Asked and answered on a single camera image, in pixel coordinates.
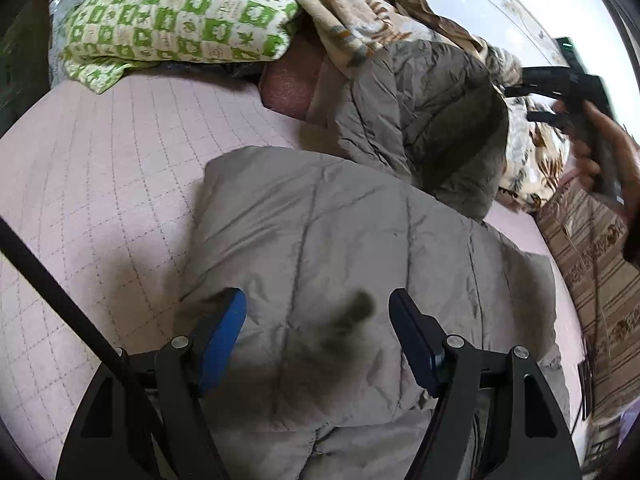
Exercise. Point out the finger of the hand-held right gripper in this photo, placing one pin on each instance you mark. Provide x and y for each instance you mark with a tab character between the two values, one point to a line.
525	91
547	117

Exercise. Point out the striped brown cushion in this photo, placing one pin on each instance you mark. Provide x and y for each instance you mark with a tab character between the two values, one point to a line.
600	280

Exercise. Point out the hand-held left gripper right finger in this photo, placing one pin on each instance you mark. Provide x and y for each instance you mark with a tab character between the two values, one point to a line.
415	340

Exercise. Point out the wooden door with glass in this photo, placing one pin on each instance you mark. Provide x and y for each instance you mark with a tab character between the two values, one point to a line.
25	60

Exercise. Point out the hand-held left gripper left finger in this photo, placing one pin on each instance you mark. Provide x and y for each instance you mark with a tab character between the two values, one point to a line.
225	335

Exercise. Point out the grey-brown quilted hooded jacket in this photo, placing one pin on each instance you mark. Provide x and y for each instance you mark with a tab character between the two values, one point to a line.
325	220

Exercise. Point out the reddish brown pillow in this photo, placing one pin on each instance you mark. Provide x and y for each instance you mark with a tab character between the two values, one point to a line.
290	85

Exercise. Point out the person's right hand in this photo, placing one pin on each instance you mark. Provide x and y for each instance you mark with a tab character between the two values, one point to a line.
625	160

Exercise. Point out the pink quilted mattress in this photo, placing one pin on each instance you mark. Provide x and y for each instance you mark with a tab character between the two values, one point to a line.
100	185

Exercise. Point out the green checked pillow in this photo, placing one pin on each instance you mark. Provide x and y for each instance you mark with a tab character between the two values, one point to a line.
175	10

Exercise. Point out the leaf print blanket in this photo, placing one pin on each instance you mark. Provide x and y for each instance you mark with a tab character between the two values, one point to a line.
340	20

